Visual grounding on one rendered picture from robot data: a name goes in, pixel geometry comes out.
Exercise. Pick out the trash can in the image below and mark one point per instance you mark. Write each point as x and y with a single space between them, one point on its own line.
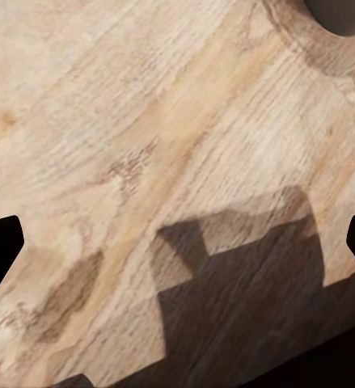
337 16

